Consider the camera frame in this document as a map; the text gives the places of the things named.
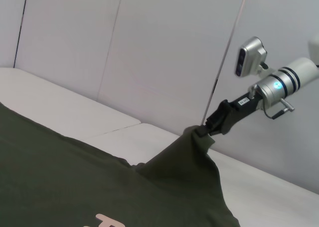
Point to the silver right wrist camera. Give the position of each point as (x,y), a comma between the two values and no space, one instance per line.
(249,52)

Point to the dark green FREE T-shirt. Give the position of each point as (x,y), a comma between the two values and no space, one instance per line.
(74,174)

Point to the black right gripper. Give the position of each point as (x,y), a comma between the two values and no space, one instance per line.
(243,105)

